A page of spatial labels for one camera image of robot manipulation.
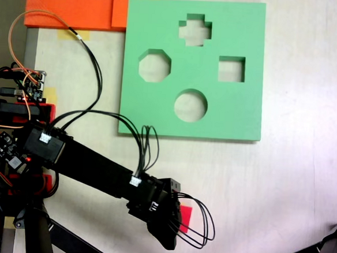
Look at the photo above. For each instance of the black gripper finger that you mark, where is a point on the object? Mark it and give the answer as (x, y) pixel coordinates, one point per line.
(172, 185)
(167, 230)

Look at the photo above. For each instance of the red square block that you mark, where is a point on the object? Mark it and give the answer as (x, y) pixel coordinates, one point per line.
(186, 217)

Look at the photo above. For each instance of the large orange foam block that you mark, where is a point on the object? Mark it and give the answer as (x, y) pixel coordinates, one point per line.
(67, 3)

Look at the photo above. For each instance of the green shape sorting board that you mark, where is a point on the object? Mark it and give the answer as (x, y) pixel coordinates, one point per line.
(238, 114)

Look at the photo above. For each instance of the black table clamp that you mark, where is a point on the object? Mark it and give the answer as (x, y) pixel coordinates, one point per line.
(13, 109)
(17, 184)

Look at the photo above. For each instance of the yellow masking tape piece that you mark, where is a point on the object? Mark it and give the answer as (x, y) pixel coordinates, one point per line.
(65, 34)
(9, 222)
(51, 95)

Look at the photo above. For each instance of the circuit board with green terminal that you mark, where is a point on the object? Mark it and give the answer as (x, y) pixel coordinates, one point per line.
(33, 89)

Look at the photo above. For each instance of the red printed base bracket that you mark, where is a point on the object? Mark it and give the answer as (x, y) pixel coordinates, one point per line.
(52, 112)
(48, 183)

